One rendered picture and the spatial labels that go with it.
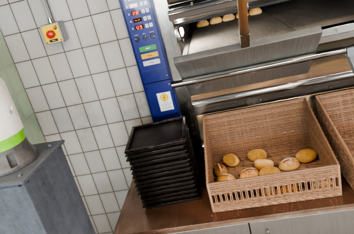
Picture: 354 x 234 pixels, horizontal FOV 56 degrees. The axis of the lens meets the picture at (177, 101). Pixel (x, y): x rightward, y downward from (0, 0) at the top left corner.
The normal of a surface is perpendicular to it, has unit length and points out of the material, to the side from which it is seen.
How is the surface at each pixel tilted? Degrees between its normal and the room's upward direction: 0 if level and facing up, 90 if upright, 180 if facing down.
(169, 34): 90
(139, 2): 90
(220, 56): 139
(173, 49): 90
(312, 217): 90
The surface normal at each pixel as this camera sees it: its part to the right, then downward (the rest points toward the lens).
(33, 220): -0.14, 0.36
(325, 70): -0.15, 0.02
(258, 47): 0.12, 0.92
